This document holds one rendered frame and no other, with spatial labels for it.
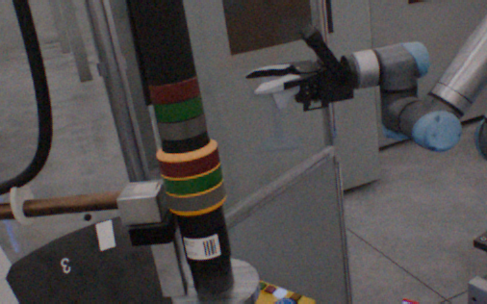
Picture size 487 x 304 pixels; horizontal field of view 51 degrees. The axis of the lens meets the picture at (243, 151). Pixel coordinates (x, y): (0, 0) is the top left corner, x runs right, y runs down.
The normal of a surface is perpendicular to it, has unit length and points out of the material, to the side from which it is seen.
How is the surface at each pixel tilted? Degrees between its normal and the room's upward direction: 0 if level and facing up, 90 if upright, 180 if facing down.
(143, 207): 90
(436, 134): 90
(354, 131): 90
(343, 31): 90
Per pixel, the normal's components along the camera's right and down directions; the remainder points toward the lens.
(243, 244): 0.75, 0.12
